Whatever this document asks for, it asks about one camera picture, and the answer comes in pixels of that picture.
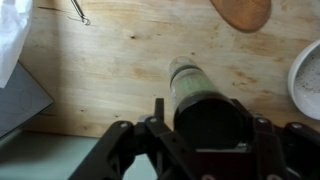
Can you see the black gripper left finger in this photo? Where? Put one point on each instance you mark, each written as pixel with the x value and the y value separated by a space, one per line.
pixel 159 109

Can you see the white ceramic bowl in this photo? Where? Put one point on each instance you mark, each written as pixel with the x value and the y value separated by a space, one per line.
pixel 304 81

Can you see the white plastic bag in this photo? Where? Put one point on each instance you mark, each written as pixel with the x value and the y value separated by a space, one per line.
pixel 15 22

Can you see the metal whisk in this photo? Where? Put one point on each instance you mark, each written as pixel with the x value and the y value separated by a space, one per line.
pixel 80 13

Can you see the green herb spice bottle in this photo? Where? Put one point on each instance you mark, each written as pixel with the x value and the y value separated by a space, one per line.
pixel 203 116

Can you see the wooden spoon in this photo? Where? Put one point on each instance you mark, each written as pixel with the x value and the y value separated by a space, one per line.
pixel 244 15

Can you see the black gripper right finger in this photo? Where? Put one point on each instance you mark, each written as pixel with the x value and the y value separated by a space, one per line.
pixel 242 111

